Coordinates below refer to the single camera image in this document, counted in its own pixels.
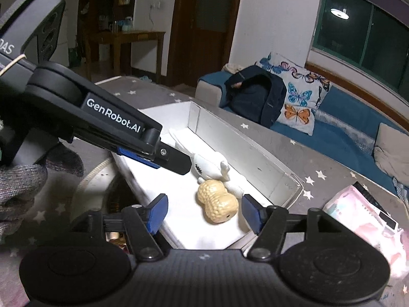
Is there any white plush rabbit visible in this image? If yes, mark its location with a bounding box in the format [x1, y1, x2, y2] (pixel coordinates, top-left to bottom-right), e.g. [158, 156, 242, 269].
[176, 140, 247, 199]

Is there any beige peanut toy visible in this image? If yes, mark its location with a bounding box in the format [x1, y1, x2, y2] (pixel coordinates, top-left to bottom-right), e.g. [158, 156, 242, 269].
[197, 180, 239, 224]

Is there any black-haired doll figure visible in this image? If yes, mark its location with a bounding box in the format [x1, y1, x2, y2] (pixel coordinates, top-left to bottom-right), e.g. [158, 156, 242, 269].
[105, 232, 129, 254]

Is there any grey knit gloved hand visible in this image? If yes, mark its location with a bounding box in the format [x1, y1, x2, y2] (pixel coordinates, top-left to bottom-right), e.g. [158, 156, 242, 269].
[0, 119, 85, 247]

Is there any grey cardboard box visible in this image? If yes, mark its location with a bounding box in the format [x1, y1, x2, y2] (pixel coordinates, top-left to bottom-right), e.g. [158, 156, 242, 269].
[114, 102, 304, 250]

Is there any pink tissue pack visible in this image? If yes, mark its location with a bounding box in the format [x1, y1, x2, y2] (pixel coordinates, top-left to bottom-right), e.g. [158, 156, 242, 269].
[323, 182, 408, 283]

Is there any wooden side table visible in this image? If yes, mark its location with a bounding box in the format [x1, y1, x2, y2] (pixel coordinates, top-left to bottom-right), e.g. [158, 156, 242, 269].
[84, 30, 166, 85]

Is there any dark blue backpack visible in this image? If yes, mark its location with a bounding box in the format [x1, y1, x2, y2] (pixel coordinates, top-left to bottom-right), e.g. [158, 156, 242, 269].
[220, 65, 287, 128]

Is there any dark wooden shelf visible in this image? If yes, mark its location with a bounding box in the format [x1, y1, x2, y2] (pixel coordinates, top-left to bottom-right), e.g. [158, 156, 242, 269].
[76, 0, 140, 71]

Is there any butterfly print pillow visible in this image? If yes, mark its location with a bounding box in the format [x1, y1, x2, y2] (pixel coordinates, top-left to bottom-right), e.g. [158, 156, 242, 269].
[255, 53, 331, 136]

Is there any grey cushion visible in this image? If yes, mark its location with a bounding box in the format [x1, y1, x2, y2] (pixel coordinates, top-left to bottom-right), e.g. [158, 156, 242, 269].
[373, 123, 409, 186]

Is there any dark wooden door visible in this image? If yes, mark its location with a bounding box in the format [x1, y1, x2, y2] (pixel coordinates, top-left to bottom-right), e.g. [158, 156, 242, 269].
[166, 0, 240, 87]

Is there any green framed window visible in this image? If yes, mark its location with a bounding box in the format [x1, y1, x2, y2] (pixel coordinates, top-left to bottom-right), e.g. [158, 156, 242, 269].
[313, 0, 408, 99]

